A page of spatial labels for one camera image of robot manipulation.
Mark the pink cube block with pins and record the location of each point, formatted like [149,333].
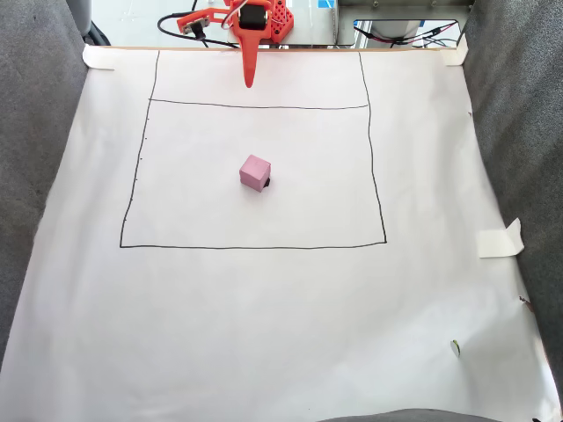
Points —
[253,172]

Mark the black dot mark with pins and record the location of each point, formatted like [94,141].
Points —
[266,183]

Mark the white paper sheet with lines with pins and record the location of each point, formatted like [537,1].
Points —
[264,307]

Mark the white folded tape piece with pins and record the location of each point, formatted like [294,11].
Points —
[499,242]

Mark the orange camera bracket with camera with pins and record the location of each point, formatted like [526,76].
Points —
[198,21]

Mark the metal frame with window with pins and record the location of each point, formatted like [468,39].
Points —
[347,22]

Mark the grey cloth wall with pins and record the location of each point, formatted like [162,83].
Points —
[523,154]
[35,154]

